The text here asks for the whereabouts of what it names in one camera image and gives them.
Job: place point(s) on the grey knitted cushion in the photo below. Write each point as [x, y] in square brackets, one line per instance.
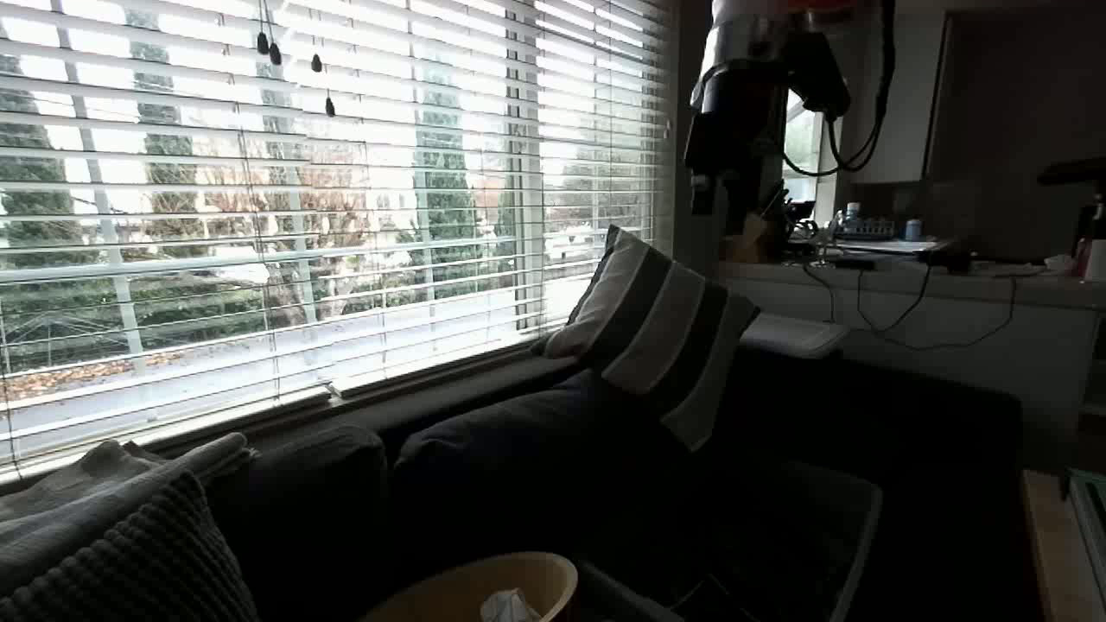
[122, 535]

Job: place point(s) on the white window blinds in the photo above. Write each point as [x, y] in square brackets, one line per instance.
[213, 208]

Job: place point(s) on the white box lid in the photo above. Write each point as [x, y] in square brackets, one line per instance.
[792, 337]

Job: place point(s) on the wooden bowl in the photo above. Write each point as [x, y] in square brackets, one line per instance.
[497, 588]

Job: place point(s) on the dark sofa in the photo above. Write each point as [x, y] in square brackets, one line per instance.
[352, 506]

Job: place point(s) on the striped grey cushion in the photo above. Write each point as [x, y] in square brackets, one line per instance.
[661, 332]

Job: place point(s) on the white kitchen counter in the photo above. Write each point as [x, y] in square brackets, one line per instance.
[1021, 332]

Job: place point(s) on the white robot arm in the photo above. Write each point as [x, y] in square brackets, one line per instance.
[757, 54]

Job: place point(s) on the clear plastic storage box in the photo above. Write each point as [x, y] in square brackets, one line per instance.
[764, 541]

